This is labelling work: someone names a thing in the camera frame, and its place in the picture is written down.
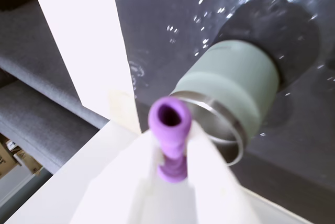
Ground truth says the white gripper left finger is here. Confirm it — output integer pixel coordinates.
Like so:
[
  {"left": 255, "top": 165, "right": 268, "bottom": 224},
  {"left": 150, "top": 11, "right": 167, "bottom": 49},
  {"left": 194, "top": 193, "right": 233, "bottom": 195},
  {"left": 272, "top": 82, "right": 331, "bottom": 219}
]
[{"left": 5, "top": 121, "right": 163, "bottom": 224}]

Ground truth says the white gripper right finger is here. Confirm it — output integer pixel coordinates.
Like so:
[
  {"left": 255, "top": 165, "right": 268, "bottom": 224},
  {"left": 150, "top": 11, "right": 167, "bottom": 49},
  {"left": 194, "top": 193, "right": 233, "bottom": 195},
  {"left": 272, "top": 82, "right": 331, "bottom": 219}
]
[{"left": 185, "top": 124, "right": 259, "bottom": 224}]

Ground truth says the purple ribbed pen grip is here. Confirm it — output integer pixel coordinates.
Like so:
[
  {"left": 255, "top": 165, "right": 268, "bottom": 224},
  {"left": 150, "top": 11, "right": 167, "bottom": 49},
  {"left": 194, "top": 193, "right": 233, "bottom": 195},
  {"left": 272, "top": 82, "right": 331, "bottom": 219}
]
[{"left": 147, "top": 96, "right": 192, "bottom": 184}]

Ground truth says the pale green steel cup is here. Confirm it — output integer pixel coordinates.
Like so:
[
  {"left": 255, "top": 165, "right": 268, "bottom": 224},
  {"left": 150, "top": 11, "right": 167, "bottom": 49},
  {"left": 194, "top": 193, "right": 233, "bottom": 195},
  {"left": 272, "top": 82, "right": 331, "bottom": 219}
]
[{"left": 169, "top": 39, "right": 280, "bottom": 167}]

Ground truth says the brown cardboard box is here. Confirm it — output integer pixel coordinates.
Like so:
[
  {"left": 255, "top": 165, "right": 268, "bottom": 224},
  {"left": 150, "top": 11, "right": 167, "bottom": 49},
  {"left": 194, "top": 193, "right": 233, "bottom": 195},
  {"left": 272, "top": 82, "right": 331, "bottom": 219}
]
[
  {"left": 13, "top": 149, "right": 43, "bottom": 177},
  {"left": 0, "top": 132, "right": 22, "bottom": 179}
]

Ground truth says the grey fabric sofa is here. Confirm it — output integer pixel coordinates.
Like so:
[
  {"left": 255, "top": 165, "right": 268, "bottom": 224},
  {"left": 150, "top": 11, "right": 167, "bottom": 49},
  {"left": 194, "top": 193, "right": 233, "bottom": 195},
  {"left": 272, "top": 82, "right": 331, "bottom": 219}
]
[{"left": 0, "top": 0, "right": 109, "bottom": 175}]

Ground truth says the glossy black mat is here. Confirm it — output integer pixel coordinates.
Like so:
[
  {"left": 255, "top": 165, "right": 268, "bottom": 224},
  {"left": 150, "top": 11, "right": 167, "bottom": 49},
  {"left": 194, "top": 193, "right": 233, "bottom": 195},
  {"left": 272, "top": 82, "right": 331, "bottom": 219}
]
[{"left": 108, "top": 0, "right": 335, "bottom": 224}]

